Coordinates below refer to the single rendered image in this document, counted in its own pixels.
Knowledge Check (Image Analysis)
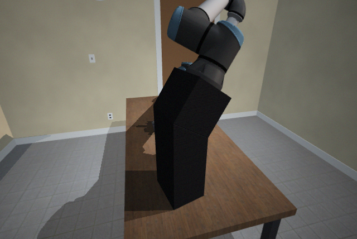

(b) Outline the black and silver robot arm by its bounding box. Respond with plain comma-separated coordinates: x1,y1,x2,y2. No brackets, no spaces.
167,0,246,90

